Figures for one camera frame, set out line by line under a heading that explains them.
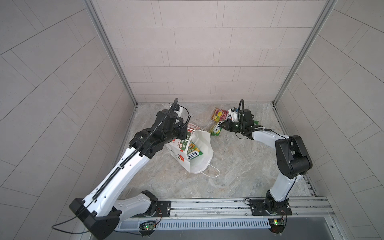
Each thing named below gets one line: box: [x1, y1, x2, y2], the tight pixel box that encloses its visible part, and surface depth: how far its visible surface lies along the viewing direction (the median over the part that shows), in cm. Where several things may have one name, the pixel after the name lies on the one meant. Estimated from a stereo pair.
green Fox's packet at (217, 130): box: [210, 122, 222, 136], surface depth 91 cm
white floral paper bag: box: [165, 123, 221, 178], surface depth 79 cm
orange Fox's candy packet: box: [211, 107, 229, 123], surface depth 107 cm
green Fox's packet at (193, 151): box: [186, 139, 204, 160], surface depth 82 cm
